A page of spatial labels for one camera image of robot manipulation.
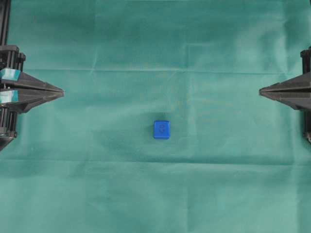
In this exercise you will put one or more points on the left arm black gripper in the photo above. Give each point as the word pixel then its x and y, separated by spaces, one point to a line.
pixel 21 101

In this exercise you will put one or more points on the blue cube block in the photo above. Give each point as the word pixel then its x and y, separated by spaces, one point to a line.
pixel 162 129

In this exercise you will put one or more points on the green table cloth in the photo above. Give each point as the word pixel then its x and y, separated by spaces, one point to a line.
pixel 235 162

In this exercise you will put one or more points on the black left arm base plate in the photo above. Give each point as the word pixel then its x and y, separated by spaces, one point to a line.
pixel 5 141

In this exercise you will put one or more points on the black frame rail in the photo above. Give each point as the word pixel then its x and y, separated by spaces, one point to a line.
pixel 4 20

